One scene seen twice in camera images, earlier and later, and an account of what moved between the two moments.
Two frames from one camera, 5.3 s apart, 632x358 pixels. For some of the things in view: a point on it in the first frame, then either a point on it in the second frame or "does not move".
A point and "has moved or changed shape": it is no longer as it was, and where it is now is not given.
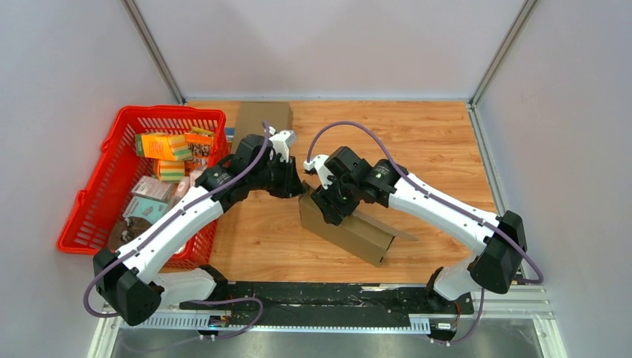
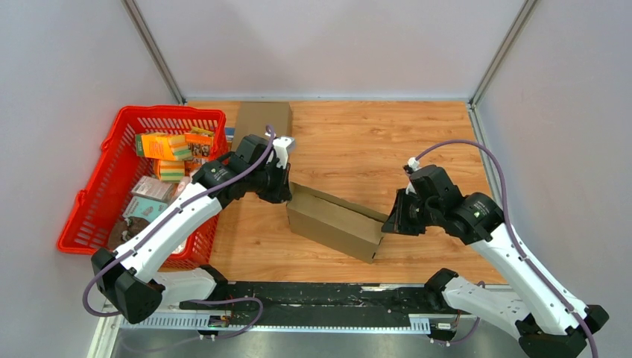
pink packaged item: [153, 188] does not move
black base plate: [329, 300] does not move
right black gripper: [324, 198] -> [395, 222]
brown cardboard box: [359, 234] has moved or changed shape
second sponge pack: [172, 171] does not move
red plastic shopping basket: [118, 172] does not move
